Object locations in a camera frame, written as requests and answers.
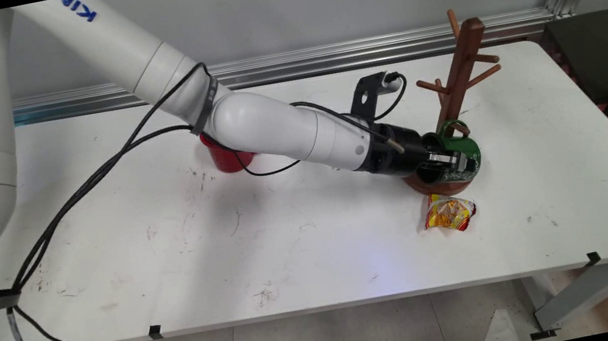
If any green mug with white print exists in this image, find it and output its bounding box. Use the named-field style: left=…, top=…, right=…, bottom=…
left=417, top=116, right=486, bottom=188

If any black strap on arm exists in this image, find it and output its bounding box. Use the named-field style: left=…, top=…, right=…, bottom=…
left=177, top=61, right=228, bottom=138

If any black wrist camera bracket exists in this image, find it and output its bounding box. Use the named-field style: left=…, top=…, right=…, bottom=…
left=344, top=71, right=398, bottom=126

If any white table leg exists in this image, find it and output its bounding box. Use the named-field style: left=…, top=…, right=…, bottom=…
left=521, top=263, right=608, bottom=337

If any brown wooden mug tree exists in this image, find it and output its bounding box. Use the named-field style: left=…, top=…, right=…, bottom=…
left=378, top=2, right=523, bottom=203

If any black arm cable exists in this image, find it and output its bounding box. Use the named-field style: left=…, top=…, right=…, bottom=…
left=0, top=72, right=432, bottom=292
left=0, top=33, right=412, bottom=291

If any yellow red snack packet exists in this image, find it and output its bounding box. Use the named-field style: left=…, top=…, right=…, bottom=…
left=420, top=187, right=481, bottom=238

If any red enamel mug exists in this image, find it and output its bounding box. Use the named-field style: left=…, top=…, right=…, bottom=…
left=199, top=125, right=258, bottom=178

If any horizontal aluminium rail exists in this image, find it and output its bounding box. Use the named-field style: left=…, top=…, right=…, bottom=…
left=10, top=5, right=560, bottom=127

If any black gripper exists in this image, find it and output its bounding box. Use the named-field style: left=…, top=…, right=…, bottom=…
left=348, top=109, right=470, bottom=188

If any small white wrist camera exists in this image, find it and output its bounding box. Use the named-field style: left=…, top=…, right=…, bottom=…
left=381, top=71, right=405, bottom=90

